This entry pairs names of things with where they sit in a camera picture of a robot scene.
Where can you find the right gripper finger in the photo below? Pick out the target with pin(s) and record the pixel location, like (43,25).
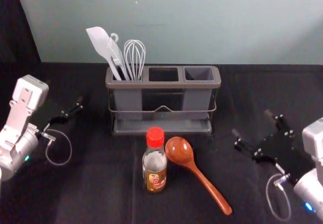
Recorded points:
(243,145)
(281,123)

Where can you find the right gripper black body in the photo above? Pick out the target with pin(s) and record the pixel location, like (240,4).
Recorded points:
(280,150)

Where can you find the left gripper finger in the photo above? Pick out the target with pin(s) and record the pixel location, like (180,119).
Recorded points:
(59,119)
(74,108)

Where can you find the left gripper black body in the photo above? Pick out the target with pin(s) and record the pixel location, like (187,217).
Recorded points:
(48,110)

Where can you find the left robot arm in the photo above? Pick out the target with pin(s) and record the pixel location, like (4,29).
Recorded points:
(17,133)

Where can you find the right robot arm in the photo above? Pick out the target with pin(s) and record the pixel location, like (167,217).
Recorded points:
(311,183)

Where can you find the brown wooden spoon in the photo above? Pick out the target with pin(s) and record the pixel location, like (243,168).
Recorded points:
(180,149)

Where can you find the grey silicone spatula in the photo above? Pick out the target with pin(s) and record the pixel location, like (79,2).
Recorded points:
(99,42)

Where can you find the grey slotted utensil with loop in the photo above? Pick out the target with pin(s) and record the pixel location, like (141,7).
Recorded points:
(115,50)

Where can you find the black table cloth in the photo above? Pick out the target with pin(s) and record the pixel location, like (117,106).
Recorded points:
(101,183)

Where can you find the grey rack drip tray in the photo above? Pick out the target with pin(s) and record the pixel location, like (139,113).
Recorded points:
(161,127)

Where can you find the grey three-compartment utensil rack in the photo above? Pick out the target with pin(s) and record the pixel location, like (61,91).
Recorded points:
(161,84)

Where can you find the sauce bottle with red cap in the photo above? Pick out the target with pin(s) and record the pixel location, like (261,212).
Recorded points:
(154,168)

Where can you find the black hanging cloth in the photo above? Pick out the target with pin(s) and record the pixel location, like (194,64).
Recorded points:
(12,19)

